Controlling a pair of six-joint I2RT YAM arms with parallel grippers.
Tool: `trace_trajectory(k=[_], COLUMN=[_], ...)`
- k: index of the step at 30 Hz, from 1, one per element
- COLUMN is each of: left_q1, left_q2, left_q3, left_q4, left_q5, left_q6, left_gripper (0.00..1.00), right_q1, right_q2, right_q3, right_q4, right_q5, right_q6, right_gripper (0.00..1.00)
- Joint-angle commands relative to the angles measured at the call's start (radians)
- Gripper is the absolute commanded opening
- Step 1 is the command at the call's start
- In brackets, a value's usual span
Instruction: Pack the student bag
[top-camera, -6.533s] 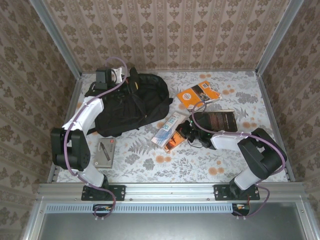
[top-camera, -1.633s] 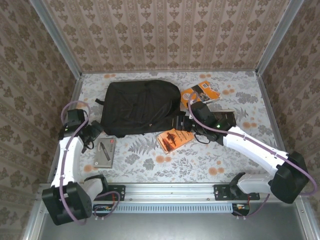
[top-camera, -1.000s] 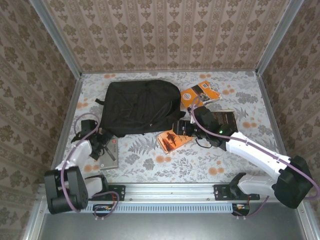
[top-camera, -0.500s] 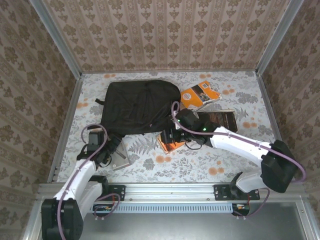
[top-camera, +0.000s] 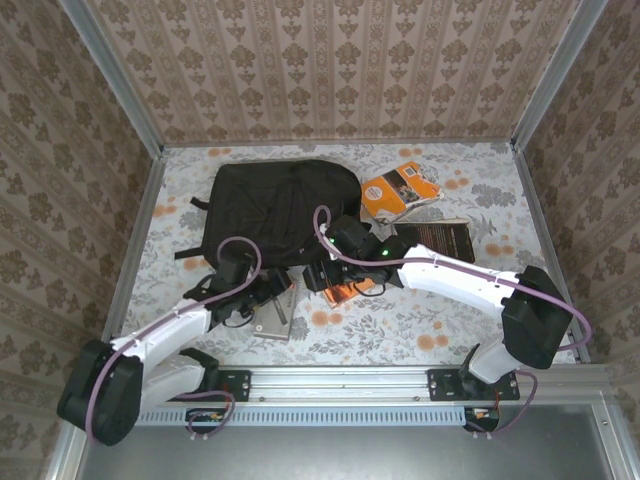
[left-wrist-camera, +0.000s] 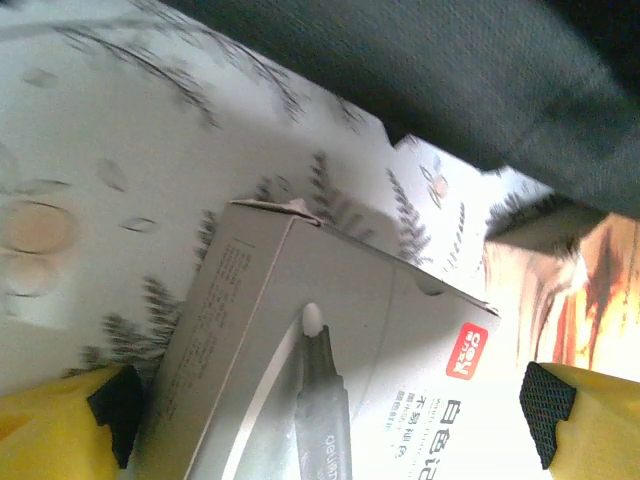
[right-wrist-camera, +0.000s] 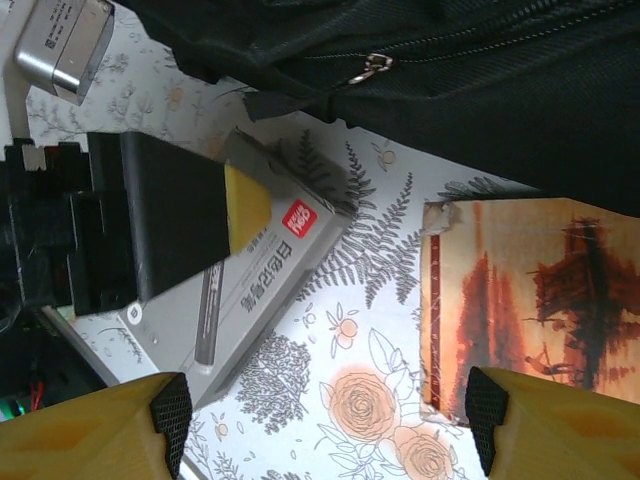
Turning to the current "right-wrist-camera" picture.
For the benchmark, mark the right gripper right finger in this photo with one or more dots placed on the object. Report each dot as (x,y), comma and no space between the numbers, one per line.
(575,440)

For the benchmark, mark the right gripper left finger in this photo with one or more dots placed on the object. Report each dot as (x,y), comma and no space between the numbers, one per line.
(75,445)

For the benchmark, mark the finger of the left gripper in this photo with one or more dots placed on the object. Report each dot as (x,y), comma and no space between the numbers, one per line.
(175,215)

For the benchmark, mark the grey pen box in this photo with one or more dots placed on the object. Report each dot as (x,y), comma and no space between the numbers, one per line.
(280,270)

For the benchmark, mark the orange sunset cover book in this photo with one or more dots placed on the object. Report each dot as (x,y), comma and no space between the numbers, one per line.
(525,300)

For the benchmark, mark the black backpack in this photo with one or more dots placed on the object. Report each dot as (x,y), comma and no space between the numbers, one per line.
(450,100)

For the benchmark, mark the floral white tablecloth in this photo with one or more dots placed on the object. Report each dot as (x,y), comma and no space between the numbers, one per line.
(360,360)

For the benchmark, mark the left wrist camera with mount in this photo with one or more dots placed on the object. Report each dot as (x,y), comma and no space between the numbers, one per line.
(65,45)

